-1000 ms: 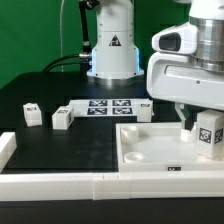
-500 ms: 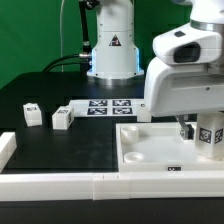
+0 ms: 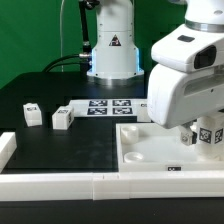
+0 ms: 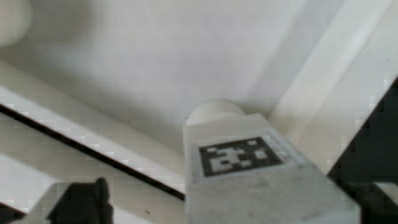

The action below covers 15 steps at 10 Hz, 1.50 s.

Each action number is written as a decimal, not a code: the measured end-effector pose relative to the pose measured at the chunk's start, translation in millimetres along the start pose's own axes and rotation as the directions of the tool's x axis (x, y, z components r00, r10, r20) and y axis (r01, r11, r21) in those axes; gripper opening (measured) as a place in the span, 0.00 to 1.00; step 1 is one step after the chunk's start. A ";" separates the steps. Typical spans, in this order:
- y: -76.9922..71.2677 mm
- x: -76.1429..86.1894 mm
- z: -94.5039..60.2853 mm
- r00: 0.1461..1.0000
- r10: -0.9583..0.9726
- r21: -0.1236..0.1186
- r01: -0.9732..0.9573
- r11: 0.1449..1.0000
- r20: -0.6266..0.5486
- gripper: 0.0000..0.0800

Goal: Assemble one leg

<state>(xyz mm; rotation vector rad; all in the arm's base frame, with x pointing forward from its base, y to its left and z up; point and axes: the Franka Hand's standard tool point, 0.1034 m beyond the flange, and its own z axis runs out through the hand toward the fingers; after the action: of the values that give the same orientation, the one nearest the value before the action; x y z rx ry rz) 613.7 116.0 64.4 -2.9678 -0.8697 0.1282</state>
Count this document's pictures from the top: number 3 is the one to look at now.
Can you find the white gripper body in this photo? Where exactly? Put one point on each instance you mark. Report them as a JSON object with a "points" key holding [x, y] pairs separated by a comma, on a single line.
{"points": [[175, 98]]}

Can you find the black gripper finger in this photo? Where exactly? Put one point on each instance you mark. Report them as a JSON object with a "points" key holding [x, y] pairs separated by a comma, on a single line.
{"points": [[187, 135]]}

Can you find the white square tabletop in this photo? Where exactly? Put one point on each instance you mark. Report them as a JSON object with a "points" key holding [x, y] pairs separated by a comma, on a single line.
{"points": [[147, 147]]}

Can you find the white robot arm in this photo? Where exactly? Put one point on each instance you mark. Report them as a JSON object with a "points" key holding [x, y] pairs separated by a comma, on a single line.
{"points": [[115, 58]]}

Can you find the white left fence piece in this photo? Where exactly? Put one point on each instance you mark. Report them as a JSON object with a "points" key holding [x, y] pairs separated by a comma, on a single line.
{"points": [[7, 147]]}

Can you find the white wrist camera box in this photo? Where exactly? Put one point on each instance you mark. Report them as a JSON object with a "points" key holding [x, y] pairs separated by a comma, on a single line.
{"points": [[188, 50]]}

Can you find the white marker base plate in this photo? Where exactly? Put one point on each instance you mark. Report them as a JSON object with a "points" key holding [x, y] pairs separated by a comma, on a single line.
{"points": [[104, 107]]}

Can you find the white front fence rail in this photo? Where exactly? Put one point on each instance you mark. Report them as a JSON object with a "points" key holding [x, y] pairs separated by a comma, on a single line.
{"points": [[104, 186]]}

